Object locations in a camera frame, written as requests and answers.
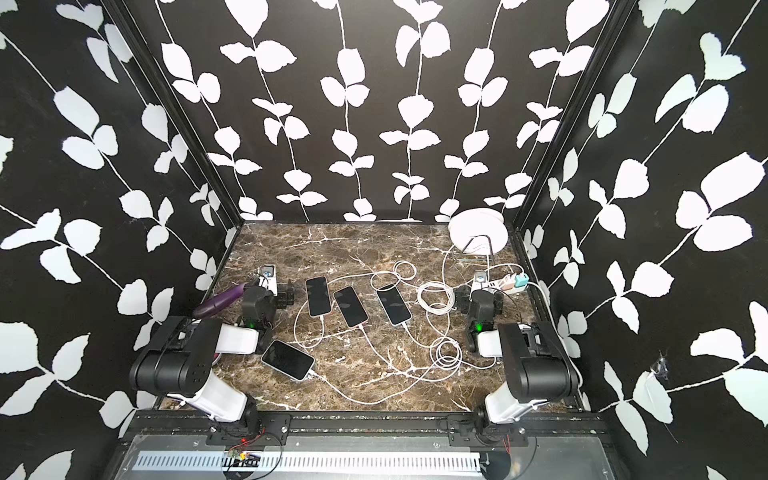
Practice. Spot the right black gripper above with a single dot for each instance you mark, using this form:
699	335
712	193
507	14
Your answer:
462	297

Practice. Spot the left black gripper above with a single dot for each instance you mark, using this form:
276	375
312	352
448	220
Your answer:
285	295

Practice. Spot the phone with blue-grey case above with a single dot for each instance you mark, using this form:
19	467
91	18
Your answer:
318	299

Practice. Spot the phone with white case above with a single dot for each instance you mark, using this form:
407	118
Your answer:
288	360

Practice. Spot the phone with mint case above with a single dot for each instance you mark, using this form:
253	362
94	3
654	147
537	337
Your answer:
394	305

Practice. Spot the phone with pink case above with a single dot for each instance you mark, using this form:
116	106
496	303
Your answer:
351	307

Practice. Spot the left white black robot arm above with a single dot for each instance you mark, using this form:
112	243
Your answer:
178	360

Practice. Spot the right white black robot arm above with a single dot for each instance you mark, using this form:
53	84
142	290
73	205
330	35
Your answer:
537	368

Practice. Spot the white power strip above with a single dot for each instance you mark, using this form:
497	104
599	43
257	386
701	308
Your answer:
510	283

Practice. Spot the white round plate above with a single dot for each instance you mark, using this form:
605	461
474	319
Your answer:
479	232

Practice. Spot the purple eggplant toy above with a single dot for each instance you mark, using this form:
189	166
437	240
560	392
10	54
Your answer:
219	302

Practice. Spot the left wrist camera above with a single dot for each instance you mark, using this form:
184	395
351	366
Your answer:
268	277

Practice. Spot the white perforated cable duct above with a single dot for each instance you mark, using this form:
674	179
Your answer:
408	463

